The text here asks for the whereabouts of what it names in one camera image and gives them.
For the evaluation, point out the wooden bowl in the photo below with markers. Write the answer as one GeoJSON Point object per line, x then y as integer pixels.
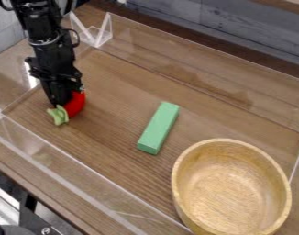
{"type": "Point", "coordinates": [230, 189]}

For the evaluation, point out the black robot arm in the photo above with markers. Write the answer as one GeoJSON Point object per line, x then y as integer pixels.
{"type": "Point", "coordinates": [41, 18]}

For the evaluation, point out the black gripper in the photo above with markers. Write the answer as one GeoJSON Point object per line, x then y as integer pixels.
{"type": "Point", "coordinates": [61, 78]}

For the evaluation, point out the clear acrylic enclosure wall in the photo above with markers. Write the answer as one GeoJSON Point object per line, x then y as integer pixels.
{"type": "Point", "coordinates": [83, 167]}

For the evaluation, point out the clear acrylic corner bracket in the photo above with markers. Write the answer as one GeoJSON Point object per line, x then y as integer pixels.
{"type": "Point", "coordinates": [93, 36]}

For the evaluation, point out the black device at corner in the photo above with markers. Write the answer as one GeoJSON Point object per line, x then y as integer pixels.
{"type": "Point", "coordinates": [31, 225]}

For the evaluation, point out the red plush strawberry toy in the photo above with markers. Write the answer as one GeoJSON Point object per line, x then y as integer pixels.
{"type": "Point", "coordinates": [63, 113]}

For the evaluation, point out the green rectangular block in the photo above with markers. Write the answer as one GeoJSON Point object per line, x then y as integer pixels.
{"type": "Point", "coordinates": [158, 128]}

